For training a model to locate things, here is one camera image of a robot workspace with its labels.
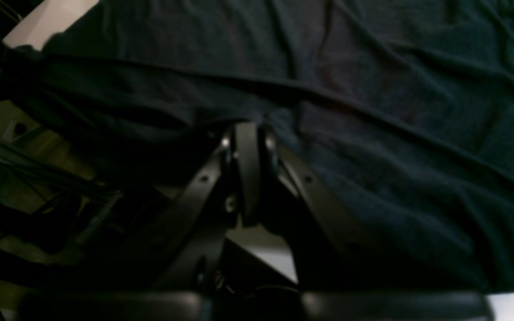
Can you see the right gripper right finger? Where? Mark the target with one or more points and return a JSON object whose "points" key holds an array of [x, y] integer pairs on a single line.
{"points": [[346, 272]]}

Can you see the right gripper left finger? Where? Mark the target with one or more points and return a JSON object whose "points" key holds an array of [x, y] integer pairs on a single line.
{"points": [[165, 271]]}

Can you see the black long-sleeve t-shirt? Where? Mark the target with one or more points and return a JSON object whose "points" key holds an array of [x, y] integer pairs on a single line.
{"points": [[404, 108]]}

